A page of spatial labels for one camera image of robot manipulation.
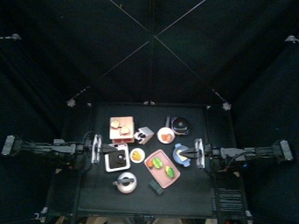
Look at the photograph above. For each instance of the yellow orange toy squash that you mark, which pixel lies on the yellow orange toy squash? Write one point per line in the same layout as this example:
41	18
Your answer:
136	156

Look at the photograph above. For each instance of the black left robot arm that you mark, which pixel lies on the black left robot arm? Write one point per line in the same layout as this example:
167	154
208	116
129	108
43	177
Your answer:
43	147

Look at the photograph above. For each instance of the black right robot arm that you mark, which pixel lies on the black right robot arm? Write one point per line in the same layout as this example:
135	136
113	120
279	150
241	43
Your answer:
248	152

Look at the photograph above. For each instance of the yellow toy food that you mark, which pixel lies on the yellow toy food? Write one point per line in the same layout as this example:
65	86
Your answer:
180	158

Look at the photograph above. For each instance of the blue toy pot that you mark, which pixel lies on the blue toy pot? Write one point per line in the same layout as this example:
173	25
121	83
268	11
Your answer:
183	162

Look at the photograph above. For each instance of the wooden toy cutting board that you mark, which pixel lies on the wooden toy cutting board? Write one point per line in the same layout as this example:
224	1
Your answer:
121	136

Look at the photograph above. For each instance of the round toy bread slice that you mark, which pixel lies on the round toy bread slice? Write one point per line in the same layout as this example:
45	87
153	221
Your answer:
124	130
115	124

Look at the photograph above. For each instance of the small white plate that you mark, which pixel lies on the small white plate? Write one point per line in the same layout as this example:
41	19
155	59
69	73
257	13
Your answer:
137	150

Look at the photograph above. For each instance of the orange toy food slices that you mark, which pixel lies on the orange toy food slices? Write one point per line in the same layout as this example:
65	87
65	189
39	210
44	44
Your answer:
167	137

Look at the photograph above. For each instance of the green yellow toy vegetable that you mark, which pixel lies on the green yellow toy vegetable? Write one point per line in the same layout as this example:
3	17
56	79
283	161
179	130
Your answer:
169	171

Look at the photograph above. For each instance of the black toy pot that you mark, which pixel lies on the black toy pot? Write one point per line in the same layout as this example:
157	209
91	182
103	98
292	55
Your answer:
180	125

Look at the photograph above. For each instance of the white toy frying pan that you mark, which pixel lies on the white toy frying pan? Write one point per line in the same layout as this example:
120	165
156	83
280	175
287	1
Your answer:
164	131

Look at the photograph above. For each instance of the grey toy toaster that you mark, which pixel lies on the grey toy toaster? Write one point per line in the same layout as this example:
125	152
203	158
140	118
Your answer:
144	135

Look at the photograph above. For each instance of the small orange toy vegetable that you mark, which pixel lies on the small orange toy vegetable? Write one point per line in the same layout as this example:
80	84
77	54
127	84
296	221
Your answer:
149	163

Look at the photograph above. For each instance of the pink toy tray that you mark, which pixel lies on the pink toy tray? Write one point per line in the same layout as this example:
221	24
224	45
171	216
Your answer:
163	180

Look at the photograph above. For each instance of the silver toy kettle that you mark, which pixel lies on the silver toy kettle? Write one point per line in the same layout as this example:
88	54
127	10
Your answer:
125	183

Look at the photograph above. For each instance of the dark green sponge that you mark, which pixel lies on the dark green sponge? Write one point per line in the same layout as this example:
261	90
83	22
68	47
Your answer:
156	187

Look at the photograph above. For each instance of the silver frame bracket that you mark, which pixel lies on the silver frame bracket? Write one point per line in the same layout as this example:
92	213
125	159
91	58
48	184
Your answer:
148	102
15	37
225	106
71	102
291	38

